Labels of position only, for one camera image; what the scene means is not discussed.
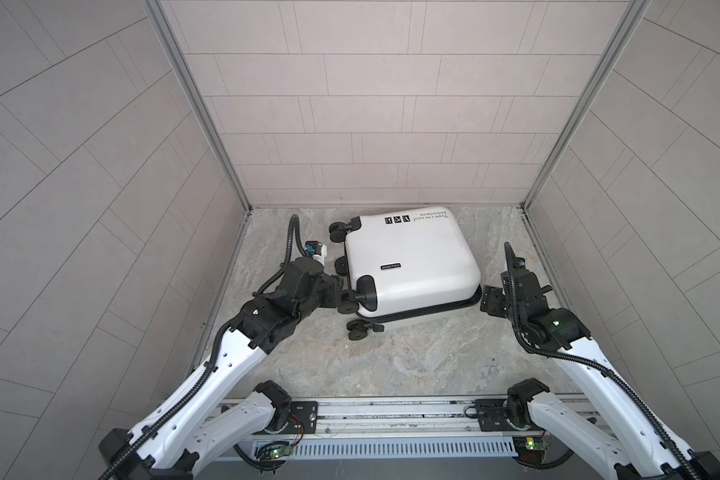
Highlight aluminium corner profile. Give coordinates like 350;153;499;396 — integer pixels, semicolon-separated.
142;0;252;212
521;0;651;212

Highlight green circuit board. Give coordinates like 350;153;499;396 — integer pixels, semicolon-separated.
513;436;549;465
255;441;293;462

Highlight right aluminium corner profile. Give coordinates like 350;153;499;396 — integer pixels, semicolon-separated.
521;0;651;212

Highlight aluminium mounting rail frame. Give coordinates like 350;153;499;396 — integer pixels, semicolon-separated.
203;396;611;469

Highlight black corrugated cable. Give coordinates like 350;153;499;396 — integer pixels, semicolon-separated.
98;214;310;480
503;263;703;480

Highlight left aluminium corner profile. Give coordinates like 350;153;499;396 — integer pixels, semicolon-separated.
142;0;252;212

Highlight left black corrugated cable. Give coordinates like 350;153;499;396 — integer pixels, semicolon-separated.
98;214;310;480

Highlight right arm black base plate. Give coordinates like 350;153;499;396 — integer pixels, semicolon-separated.
472;399;533;432

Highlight right black corrugated cable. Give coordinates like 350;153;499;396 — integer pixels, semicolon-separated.
503;263;703;480

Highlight black and white suitcase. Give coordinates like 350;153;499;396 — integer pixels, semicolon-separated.
329;205;482;341

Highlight left green circuit board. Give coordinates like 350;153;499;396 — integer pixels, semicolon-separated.
255;441;293;462

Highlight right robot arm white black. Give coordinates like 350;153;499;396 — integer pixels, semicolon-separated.
480;243;720;479

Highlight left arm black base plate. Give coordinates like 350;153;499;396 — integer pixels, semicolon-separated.
279;401;319;435

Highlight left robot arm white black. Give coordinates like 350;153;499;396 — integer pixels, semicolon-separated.
99;257;344;479

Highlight right green circuit board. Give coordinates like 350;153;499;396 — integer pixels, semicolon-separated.
513;436;549;465

